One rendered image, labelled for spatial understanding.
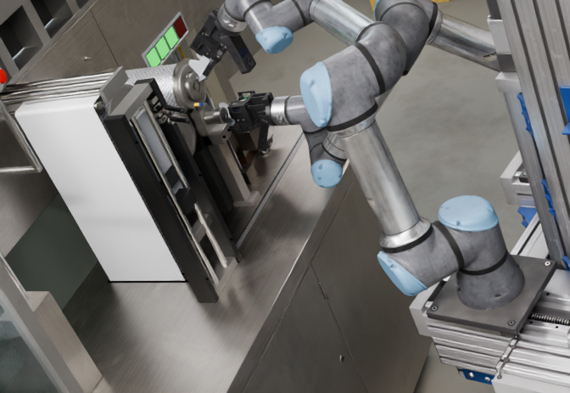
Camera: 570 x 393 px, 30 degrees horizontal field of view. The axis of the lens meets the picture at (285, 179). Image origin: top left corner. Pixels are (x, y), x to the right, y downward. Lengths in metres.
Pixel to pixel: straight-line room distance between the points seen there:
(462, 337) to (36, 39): 1.31
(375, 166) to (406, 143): 2.40
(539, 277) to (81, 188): 1.10
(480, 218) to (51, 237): 1.13
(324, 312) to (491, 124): 1.93
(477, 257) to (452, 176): 1.98
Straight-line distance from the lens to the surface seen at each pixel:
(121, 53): 3.07
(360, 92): 2.11
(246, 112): 2.76
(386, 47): 2.14
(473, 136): 4.46
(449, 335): 2.52
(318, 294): 2.73
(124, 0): 3.11
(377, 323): 3.04
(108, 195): 2.60
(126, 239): 2.68
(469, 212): 2.27
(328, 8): 2.39
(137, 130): 2.36
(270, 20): 2.46
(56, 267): 2.81
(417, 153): 4.47
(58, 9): 2.96
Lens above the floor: 2.38
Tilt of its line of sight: 31 degrees down
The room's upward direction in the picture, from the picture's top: 24 degrees counter-clockwise
